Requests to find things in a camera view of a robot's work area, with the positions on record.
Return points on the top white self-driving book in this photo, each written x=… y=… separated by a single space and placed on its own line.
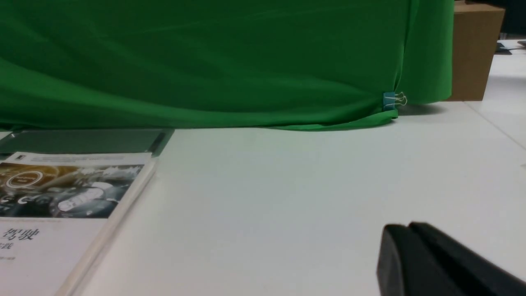
x=58 y=214

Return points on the brown cardboard box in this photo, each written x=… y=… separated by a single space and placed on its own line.
x=476 y=28

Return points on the metal desk cable hatch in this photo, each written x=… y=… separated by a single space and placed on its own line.
x=91 y=141

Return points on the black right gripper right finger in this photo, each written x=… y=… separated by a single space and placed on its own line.
x=469 y=271

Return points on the green backdrop cloth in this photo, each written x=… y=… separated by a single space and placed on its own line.
x=307 y=65

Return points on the blue binder clip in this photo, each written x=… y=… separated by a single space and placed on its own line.
x=392 y=100

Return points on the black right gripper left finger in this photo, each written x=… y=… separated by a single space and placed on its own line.
x=406 y=266

